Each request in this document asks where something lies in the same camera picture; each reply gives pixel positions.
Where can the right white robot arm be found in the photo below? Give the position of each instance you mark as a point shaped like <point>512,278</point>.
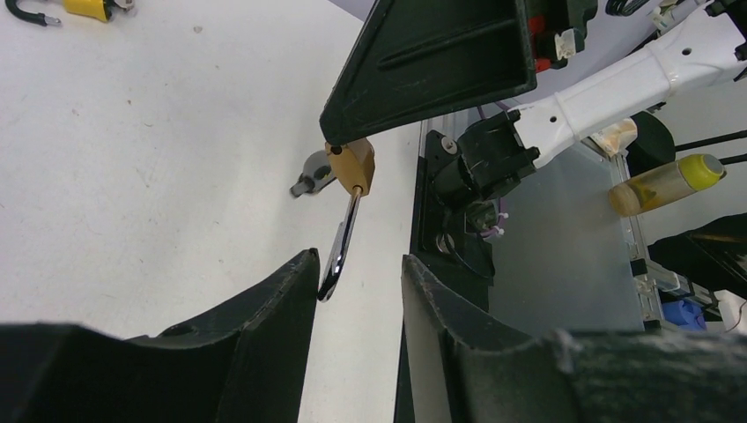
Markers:
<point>707,48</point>

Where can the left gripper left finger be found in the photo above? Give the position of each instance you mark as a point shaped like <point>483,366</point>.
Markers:
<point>242,361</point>

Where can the small brass padlock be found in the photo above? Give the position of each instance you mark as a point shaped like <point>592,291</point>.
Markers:
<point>354,166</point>

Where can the yellow bottle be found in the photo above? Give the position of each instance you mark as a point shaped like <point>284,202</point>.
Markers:
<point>666,184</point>

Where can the small padlock keys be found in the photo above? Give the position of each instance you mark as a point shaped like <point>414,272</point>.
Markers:
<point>316,174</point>

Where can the yellow padlock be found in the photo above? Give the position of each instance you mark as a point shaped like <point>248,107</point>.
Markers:
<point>101,10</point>

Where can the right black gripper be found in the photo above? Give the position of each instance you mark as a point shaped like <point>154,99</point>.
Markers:
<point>560,29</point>

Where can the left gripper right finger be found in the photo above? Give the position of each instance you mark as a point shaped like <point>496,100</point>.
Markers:
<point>671,376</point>

